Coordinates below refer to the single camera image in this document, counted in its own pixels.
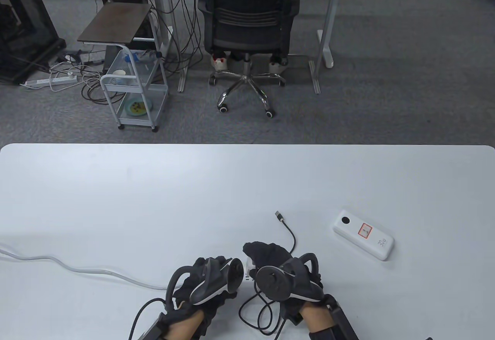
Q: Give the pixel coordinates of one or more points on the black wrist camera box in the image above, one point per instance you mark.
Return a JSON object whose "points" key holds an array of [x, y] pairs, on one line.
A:
{"points": [[344, 324], [152, 332]]}

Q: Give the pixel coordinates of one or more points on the white battery pack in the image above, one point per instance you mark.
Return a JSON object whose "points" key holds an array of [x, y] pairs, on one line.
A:
{"points": [[352, 233]]}

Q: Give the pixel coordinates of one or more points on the white rolling cart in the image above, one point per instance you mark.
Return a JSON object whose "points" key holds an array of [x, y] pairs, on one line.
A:
{"points": [[123, 87]]}

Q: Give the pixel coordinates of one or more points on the white cup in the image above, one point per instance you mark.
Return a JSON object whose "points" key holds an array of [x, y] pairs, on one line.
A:
{"points": [[119, 72]]}

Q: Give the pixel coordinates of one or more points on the black mesh office chair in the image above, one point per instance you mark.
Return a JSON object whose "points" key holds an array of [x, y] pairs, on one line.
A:
{"points": [[247, 27]]}

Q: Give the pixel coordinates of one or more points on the person's left forearm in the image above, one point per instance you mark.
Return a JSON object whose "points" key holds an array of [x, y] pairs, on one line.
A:
{"points": [[183, 330]]}

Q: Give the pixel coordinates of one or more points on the person's right forearm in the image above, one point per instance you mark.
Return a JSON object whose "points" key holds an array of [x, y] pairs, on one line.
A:
{"points": [[319, 317]]}

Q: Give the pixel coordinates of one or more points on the dark brown side table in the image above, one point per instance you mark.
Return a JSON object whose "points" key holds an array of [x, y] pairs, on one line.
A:
{"points": [[116, 23]]}

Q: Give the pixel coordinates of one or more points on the short white power strip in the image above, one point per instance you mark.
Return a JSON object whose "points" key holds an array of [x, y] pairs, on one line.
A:
{"points": [[249, 273]]}

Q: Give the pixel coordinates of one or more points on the clear bottle blue cap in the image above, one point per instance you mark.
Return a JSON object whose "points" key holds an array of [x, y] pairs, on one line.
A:
{"points": [[133, 58]]}

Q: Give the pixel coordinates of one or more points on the black and white hand controller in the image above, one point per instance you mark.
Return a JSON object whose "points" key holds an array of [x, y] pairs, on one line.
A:
{"points": [[290, 282], [212, 280]]}

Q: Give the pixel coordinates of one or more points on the person's left hand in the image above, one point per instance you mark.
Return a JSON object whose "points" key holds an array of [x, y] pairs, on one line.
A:
{"points": [[209, 313]]}

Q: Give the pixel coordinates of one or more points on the black equipment stand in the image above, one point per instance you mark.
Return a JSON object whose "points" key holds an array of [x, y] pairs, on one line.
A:
{"points": [[23, 46]]}

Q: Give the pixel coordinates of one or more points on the long white power strip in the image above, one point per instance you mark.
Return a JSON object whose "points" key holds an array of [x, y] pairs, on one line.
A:
{"points": [[50, 80]]}

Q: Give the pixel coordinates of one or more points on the green plate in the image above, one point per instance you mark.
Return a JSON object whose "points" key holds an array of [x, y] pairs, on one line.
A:
{"points": [[137, 108]]}

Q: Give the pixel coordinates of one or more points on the person's right hand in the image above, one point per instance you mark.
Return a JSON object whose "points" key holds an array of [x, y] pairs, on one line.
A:
{"points": [[267, 253]]}

